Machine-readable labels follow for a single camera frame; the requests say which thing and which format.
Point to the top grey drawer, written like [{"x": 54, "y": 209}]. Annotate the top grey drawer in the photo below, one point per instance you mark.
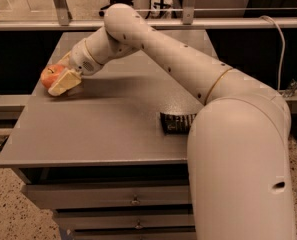
[{"x": 108, "y": 194}]

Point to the bottom grey drawer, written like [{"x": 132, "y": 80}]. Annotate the bottom grey drawer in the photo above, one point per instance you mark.
[{"x": 181, "y": 233}]

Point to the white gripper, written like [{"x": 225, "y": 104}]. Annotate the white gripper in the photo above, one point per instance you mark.
[{"x": 82, "y": 60}]

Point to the metal railing frame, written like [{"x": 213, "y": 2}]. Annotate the metal railing frame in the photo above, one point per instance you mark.
[{"x": 17, "y": 15}]

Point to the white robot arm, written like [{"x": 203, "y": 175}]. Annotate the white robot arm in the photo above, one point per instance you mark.
[{"x": 237, "y": 149}]

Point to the black snack bar wrapper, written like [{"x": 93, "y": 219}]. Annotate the black snack bar wrapper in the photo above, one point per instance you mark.
[{"x": 176, "y": 124}]

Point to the middle grey drawer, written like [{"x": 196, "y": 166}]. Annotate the middle grey drawer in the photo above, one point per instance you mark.
[{"x": 126, "y": 219}]

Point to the red apple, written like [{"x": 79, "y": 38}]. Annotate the red apple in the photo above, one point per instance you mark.
[{"x": 50, "y": 74}]

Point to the grey drawer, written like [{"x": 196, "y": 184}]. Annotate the grey drawer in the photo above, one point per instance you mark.
[
  {"x": 108, "y": 194},
  {"x": 126, "y": 219},
  {"x": 181, "y": 233}
]

